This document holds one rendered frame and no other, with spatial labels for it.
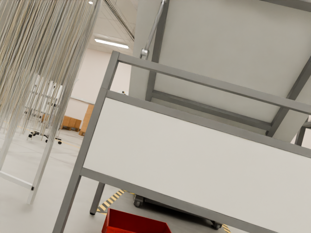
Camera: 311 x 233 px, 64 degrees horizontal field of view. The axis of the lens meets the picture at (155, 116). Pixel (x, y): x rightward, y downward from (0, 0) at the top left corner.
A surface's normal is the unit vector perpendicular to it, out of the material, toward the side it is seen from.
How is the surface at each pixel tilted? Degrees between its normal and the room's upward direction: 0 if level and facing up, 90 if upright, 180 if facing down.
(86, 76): 90
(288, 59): 133
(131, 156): 90
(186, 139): 90
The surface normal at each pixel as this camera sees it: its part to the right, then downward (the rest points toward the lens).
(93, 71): -0.22, -0.15
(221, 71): -0.26, 0.57
